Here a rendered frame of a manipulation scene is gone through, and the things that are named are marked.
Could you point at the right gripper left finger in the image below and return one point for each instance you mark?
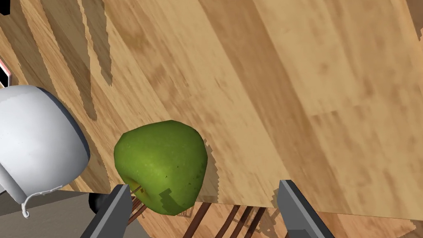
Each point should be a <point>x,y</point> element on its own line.
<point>112,215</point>

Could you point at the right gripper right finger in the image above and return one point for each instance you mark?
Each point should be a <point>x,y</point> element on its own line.
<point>299,215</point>

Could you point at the green apple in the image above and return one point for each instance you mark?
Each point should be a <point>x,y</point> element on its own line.
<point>158,165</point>

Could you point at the white mug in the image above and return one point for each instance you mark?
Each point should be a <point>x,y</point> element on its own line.
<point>36,138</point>

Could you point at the light wooden table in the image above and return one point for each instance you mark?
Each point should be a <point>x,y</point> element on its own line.
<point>264,99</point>

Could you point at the pink-edged flat object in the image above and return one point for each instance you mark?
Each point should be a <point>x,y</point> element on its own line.
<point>4,74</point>

